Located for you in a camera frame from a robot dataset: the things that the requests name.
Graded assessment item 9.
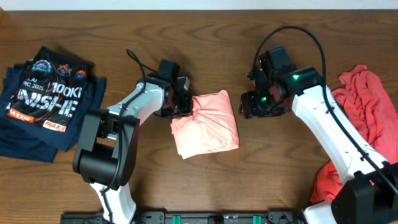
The pink t-shirt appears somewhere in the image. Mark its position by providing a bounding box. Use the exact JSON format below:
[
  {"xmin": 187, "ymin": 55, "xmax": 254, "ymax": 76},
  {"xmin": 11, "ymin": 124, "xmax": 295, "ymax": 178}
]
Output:
[{"xmin": 170, "ymin": 90, "xmax": 239, "ymax": 159}]

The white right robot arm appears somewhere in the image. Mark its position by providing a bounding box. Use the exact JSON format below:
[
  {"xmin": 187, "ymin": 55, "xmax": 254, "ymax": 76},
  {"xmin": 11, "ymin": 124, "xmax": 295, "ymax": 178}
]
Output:
[{"xmin": 239, "ymin": 67, "xmax": 397, "ymax": 223}]

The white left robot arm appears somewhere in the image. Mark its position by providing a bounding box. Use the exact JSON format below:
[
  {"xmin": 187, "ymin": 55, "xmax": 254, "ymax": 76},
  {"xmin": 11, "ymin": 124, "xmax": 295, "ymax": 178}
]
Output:
[{"xmin": 72, "ymin": 75, "xmax": 192, "ymax": 223}]

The red crumpled t-shirt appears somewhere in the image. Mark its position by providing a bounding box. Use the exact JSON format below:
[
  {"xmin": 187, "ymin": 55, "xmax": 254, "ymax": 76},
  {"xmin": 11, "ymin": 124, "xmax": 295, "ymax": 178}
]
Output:
[{"xmin": 310, "ymin": 64, "xmax": 398, "ymax": 205}]

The black printed folded t-shirt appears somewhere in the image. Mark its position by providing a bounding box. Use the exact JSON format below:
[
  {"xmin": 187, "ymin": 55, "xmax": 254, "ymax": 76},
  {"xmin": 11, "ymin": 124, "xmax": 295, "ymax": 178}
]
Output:
[{"xmin": 6, "ymin": 47, "xmax": 92, "ymax": 133}]

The navy blue folded t-shirt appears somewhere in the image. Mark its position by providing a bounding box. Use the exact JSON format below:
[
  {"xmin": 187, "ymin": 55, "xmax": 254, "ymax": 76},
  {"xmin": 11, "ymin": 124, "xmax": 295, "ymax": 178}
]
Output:
[{"xmin": 1, "ymin": 64, "xmax": 106, "ymax": 162}]

